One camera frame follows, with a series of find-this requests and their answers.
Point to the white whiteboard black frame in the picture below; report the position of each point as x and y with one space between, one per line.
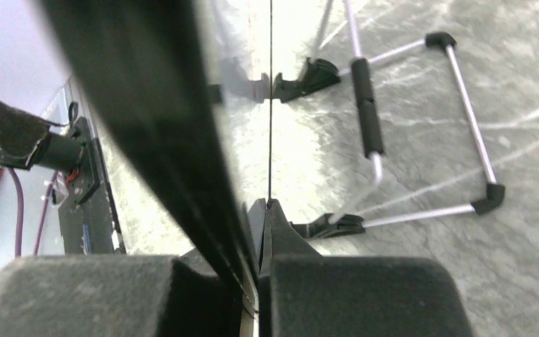
173 85

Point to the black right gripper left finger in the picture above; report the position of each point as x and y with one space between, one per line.
106 295

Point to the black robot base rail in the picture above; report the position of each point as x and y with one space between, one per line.
88 217

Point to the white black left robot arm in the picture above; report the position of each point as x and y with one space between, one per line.
27 140

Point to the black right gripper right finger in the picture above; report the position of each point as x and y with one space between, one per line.
303 293

